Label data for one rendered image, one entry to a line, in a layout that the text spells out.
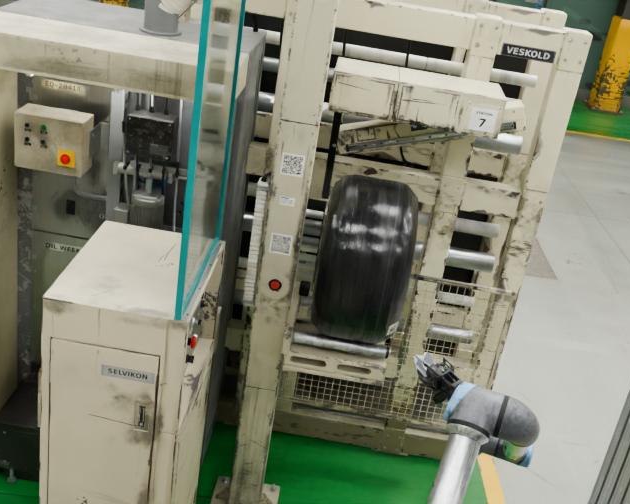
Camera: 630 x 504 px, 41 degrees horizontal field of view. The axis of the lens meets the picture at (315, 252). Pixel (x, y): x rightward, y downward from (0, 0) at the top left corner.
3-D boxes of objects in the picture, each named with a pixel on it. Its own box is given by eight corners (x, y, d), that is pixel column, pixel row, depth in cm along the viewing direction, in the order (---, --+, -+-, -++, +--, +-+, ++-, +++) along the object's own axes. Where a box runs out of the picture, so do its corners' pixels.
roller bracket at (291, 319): (280, 355, 293) (284, 331, 289) (292, 302, 330) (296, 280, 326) (289, 356, 293) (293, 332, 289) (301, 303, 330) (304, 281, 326)
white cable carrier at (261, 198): (242, 305, 301) (257, 181, 281) (244, 298, 305) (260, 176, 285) (254, 307, 301) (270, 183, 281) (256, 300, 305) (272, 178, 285)
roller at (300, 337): (291, 335, 300) (289, 344, 297) (292, 327, 297) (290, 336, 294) (387, 352, 299) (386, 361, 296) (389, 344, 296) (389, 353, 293)
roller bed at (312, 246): (266, 273, 338) (276, 205, 325) (271, 258, 351) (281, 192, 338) (315, 282, 337) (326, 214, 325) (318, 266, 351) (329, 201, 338)
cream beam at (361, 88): (327, 112, 294) (333, 70, 288) (332, 95, 317) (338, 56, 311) (498, 141, 293) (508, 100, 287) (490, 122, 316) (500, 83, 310)
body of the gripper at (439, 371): (443, 355, 268) (468, 379, 260) (442, 372, 274) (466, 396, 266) (424, 366, 265) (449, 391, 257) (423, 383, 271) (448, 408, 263)
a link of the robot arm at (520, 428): (552, 405, 218) (535, 441, 263) (511, 391, 221) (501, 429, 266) (540, 447, 215) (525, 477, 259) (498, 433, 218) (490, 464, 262)
